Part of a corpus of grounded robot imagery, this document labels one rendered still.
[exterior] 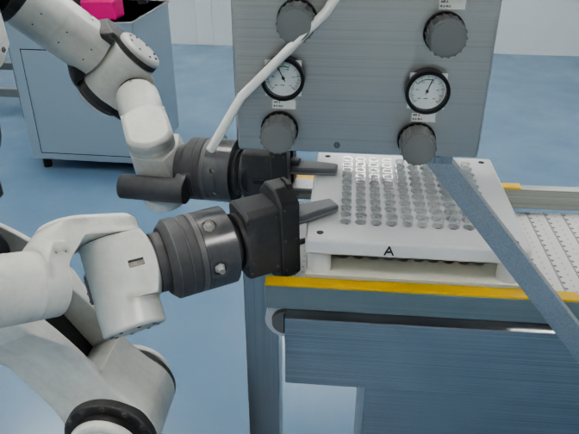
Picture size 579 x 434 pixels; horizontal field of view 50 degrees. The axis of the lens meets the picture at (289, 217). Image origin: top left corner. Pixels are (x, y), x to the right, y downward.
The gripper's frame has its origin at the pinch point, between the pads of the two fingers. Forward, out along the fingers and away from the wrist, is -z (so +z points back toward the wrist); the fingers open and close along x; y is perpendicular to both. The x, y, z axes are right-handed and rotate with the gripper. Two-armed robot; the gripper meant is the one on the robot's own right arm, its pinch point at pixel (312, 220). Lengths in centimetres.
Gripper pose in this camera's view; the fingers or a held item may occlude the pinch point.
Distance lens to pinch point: 73.7
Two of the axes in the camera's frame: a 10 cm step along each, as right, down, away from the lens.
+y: 4.5, 4.2, -7.9
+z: -8.9, 2.3, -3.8
